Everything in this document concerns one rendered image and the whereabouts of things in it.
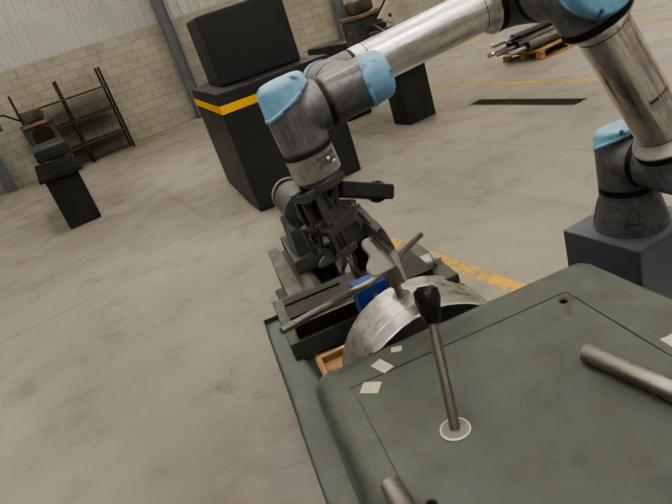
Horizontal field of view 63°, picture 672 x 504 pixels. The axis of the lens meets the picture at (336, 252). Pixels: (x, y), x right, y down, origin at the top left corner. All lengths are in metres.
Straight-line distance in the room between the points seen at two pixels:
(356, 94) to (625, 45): 0.45
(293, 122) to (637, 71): 0.58
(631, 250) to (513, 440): 0.71
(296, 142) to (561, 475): 0.52
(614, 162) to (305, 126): 0.70
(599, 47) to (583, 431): 0.62
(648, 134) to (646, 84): 0.10
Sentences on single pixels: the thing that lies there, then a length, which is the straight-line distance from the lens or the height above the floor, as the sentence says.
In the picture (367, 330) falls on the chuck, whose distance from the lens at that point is 0.98.
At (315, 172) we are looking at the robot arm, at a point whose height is 1.52.
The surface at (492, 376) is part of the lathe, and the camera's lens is 0.74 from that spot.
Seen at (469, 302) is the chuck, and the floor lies 1.22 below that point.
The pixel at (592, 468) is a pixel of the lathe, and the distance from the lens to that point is 0.63.
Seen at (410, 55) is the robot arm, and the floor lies 1.61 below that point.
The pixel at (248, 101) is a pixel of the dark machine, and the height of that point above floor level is 1.09.
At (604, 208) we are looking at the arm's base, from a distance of 1.33.
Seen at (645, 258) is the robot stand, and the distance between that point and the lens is 1.29.
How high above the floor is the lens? 1.73
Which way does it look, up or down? 24 degrees down
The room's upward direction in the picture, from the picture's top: 19 degrees counter-clockwise
